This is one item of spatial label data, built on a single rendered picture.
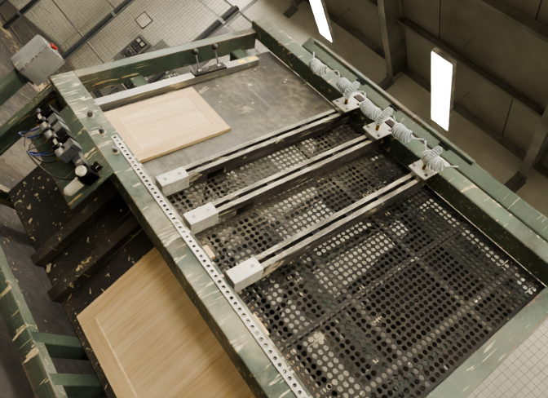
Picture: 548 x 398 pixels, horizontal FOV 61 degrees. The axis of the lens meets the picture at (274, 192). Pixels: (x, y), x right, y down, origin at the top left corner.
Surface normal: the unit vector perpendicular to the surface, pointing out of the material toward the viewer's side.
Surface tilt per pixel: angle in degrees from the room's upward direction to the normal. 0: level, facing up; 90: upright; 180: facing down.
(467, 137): 90
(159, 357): 90
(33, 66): 90
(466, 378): 58
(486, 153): 90
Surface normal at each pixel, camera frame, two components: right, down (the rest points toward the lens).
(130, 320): -0.31, -0.37
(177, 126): 0.14, -0.67
